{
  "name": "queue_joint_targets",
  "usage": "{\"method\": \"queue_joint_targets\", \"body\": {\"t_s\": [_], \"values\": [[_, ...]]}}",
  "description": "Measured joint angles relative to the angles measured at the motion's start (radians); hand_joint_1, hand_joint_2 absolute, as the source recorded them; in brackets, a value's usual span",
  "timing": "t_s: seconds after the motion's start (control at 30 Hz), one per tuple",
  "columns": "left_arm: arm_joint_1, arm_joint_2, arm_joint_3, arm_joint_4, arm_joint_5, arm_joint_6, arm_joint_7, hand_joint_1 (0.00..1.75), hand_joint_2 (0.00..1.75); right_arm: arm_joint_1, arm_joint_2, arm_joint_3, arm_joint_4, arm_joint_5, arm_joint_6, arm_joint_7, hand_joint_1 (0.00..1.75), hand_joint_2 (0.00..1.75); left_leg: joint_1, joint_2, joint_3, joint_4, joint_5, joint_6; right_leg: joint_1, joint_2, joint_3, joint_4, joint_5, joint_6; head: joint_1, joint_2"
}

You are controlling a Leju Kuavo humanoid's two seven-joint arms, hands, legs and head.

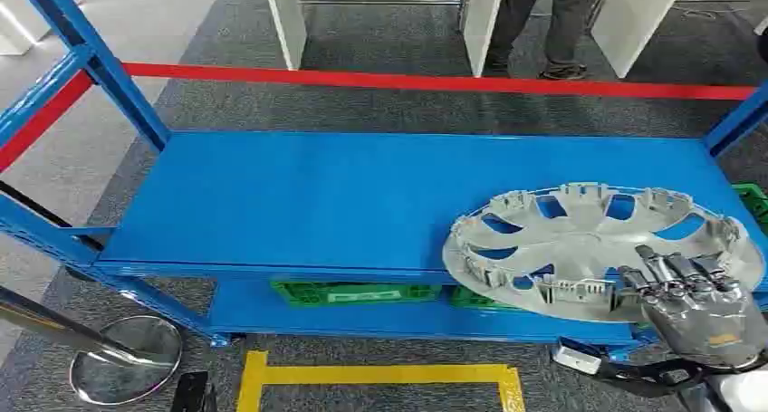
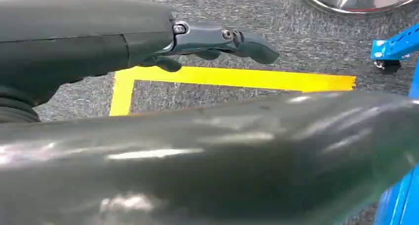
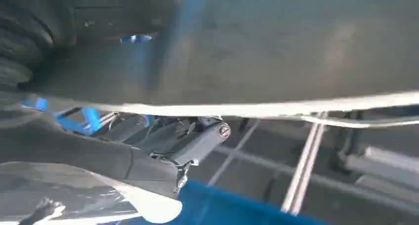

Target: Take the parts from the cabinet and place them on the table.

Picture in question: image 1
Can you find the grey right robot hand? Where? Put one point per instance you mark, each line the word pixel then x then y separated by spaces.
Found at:
pixel 702 319

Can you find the silver plastic wheel cover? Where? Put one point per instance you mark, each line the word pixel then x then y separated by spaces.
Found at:
pixel 576 250

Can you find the green plastic crate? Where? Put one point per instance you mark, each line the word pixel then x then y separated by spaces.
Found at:
pixel 753 202
pixel 354 293
pixel 480 299

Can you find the white desk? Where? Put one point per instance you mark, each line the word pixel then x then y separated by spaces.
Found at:
pixel 636 19
pixel 483 25

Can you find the person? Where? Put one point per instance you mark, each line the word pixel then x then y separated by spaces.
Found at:
pixel 564 19

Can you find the long red rack beam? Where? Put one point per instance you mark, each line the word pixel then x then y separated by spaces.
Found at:
pixel 372 80

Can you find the blue steel shelf rack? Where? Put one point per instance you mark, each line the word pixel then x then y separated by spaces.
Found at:
pixel 312 199

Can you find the short red rack beam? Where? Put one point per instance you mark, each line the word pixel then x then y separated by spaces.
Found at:
pixel 42 120

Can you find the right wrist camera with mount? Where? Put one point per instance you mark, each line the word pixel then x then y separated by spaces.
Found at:
pixel 577 359

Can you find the chrome stanchion post with base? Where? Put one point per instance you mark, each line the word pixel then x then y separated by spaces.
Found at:
pixel 129 361

